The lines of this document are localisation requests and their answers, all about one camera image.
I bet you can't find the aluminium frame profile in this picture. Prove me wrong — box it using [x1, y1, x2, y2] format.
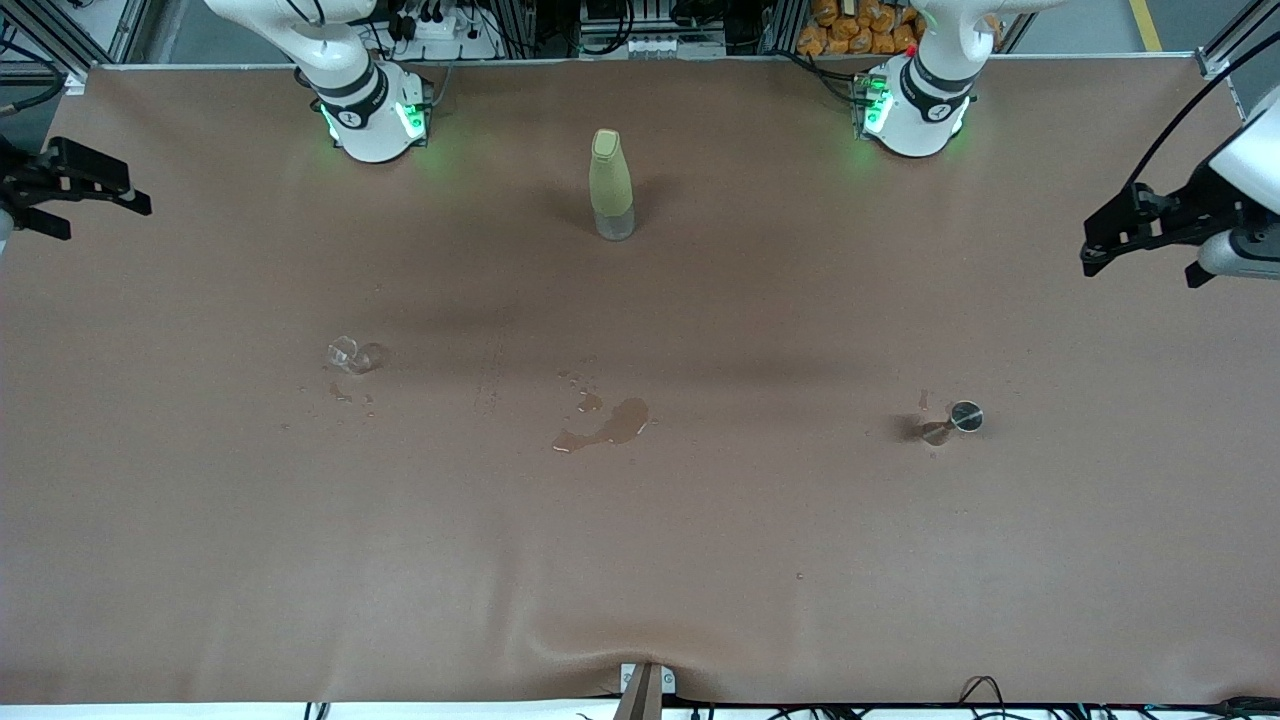
[1195, 0, 1280, 81]
[0, 0, 151, 96]

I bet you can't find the brown spilled liquid puddle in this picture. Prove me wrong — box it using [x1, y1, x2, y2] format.
[552, 388, 653, 454]

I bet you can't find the white power strip with plugs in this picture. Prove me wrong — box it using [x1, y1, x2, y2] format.
[398, 8, 471, 41]

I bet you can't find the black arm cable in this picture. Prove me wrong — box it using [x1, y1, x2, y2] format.
[1125, 30, 1280, 191]
[0, 30, 69, 116]

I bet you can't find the long white power strip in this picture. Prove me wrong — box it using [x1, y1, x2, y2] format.
[582, 35, 727, 59]

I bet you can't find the metal hourglass shaker cup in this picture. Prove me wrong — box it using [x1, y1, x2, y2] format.
[920, 400, 985, 446]

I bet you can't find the yellow-green bottle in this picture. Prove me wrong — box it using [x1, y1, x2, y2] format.
[588, 128, 637, 242]

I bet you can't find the orange snack bags pile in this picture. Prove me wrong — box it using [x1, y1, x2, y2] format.
[797, 0, 1004, 57]

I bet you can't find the clear glass measuring cup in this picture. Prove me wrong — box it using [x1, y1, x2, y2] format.
[327, 335, 386, 376]

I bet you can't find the grey metal table bracket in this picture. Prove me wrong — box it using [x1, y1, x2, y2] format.
[620, 663, 677, 697]

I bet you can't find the brown table mat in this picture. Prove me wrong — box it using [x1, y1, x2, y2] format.
[0, 55, 1280, 706]

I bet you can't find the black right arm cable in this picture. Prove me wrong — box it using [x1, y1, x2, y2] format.
[0, 30, 69, 116]

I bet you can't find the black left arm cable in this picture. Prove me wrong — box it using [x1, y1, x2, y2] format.
[1125, 30, 1280, 191]

